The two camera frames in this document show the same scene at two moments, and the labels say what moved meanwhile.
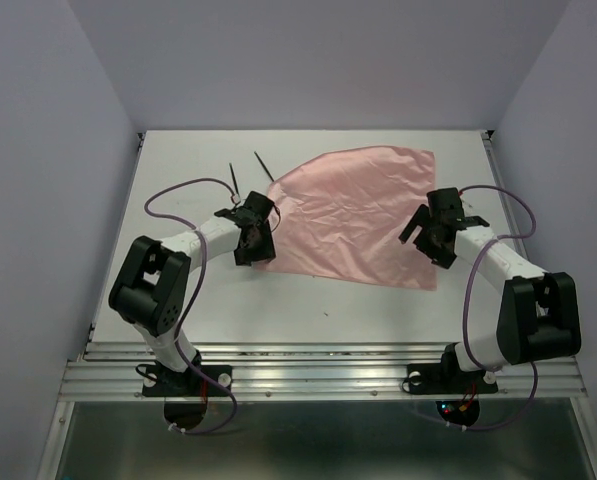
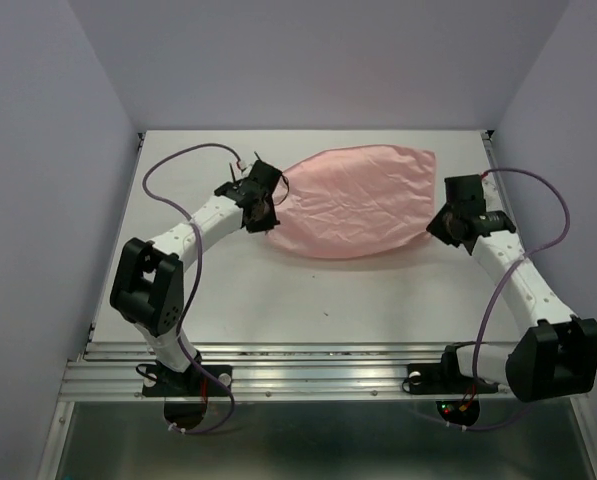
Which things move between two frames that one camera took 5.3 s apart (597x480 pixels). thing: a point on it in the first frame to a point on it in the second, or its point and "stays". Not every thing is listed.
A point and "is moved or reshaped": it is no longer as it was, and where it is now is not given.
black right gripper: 440,255 to 436,228
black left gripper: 265,251 to 266,224
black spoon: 232,173 stays
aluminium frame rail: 304,371 stays
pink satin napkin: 341,213 is moved or reshaped
